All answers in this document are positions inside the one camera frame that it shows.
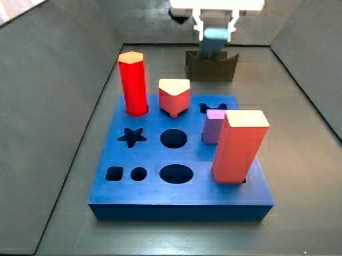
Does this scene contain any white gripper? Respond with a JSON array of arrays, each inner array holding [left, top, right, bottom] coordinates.
[[170, 0, 265, 42]]

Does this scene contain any light blue square-circle object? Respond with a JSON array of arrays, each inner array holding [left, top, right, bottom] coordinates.
[[197, 27, 229, 60]]

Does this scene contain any black curved fixture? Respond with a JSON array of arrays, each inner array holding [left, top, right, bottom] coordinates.
[[186, 51, 240, 82]]

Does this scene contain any purple square peg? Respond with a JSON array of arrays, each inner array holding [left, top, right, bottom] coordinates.
[[202, 109, 226, 144]]

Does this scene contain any red pentagon peg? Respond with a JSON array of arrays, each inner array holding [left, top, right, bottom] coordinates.
[[159, 79, 192, 118]]

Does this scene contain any red hexagonal peg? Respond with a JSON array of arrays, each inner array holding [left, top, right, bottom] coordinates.
[[118, 51, 149, 117]]

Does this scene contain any orange rectangular peg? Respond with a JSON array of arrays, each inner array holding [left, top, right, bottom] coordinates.
[[212, 110, 270, 184]]

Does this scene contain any blue shape sorter base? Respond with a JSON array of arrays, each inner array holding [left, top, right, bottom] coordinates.
[[89, 95, 274, 222]]

